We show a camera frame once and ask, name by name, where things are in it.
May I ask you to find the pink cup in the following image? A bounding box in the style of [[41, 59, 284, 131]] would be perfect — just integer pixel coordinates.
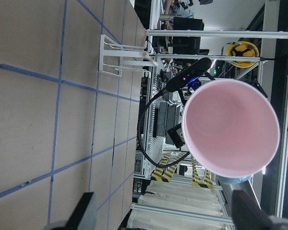
[[181, 80, 280, 178]]

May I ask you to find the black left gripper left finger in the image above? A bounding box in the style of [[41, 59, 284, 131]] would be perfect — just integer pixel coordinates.
[[65, 192, 96, 230]]

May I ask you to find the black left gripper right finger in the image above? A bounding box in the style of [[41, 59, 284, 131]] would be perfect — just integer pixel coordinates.
[[232, 190, 276, 230]]

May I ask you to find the yellow hard hat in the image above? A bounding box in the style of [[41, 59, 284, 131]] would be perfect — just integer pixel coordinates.
[[225, 41, 259, 69]]

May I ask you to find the white wire cup rack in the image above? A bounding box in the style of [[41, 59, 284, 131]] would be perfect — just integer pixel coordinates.
[[99, 34, 158, 77]]

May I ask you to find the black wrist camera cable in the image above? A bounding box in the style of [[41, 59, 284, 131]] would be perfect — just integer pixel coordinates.
[[136, 90, 192, 168]]

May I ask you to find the black webcam on mount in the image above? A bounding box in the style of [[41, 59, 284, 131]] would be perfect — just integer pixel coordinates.
[[165, 57, 212, 92]]

